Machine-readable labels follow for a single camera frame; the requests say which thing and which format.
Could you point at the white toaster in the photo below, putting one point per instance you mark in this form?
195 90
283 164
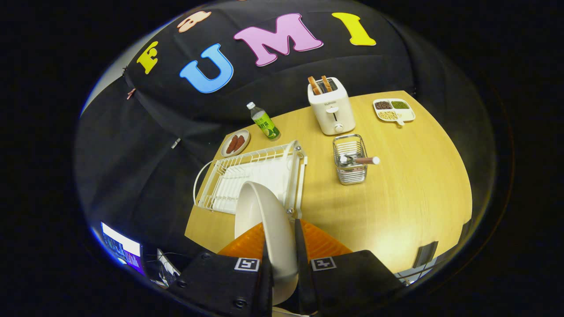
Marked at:
332 114

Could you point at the red sausage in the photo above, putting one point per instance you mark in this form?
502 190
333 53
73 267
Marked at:
231 144
239 143

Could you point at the pile of green beans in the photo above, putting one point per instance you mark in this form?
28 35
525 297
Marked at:
399 105

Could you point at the toast slice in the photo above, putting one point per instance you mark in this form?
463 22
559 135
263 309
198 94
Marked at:
314 86
326 83

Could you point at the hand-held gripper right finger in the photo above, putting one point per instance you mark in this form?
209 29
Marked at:
352 281

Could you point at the computer monitor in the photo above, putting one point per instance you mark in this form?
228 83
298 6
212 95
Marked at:
121 246

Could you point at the white plate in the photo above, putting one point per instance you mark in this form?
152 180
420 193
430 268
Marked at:
266 220

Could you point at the red clip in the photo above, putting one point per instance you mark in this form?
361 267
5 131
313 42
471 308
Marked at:
131 93

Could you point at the pile of yellow beans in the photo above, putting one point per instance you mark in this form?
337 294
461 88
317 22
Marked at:
387 115

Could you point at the black backdrop cloth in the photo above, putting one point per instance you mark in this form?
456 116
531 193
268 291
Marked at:
145 167

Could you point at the pile of dark red beans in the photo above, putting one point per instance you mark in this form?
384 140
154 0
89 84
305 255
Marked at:
383 105

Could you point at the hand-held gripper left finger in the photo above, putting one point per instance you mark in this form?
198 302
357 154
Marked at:
220 281

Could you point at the green label drink bottle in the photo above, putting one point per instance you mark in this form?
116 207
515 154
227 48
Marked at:
266 125

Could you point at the small beige plate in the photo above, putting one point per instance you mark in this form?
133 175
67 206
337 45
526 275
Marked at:
245 134

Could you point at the white divided snack tray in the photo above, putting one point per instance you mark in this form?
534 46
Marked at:
406 115

